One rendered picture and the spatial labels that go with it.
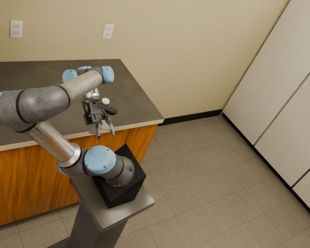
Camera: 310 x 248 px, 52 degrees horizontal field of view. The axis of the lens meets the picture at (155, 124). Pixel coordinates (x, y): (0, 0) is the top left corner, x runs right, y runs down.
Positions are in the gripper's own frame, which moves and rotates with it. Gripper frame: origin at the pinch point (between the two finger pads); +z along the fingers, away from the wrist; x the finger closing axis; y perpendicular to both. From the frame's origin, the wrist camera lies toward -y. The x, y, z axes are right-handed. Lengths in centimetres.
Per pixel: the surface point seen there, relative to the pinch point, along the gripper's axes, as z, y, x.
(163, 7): -84, -98, -32
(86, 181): 18.3, 9.7, -13.8
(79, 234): 49, 8, -43
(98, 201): 28.4, 10.3, -6.3
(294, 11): -71, -243, 0
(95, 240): 51, 8, -24
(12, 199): 22, 28, -82
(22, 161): 0, 25, -52
